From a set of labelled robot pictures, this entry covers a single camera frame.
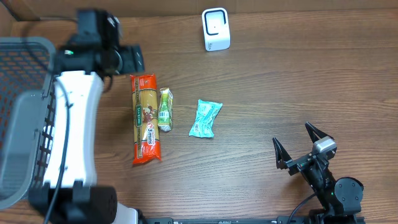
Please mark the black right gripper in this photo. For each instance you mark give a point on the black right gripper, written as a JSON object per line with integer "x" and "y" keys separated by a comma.
{"x": 285, "y": 158}

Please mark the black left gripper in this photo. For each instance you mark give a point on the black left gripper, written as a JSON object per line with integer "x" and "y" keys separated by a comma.
{"x": 134, "y": 55}

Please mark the teal snack packet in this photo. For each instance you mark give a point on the teal snack packet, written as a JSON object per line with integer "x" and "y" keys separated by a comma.
{"x": 206, "y": 113}

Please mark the orange spaghetti pack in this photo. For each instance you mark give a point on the orange spaghetti pack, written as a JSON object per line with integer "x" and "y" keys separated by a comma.
{"x": 145, "y": 119}

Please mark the green snack bar wrapper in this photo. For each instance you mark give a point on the green snack bar wrapper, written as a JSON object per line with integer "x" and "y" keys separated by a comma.
{"x": 165, "y": 112}

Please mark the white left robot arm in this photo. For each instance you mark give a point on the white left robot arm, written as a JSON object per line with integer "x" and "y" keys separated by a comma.
{"x": 70, "y": 192}

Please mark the white barcode scanner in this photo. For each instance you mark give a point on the white barcode scanner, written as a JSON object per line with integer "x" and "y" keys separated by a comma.
{"x": 216, "y": 29}

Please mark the dark grey plastic basket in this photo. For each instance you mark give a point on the dark grey plastic basket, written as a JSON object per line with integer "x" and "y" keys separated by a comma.
{"x": 27, "y": 115}

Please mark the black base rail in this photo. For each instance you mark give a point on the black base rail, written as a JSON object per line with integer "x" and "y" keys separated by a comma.
{"x": 248, "y": 220}

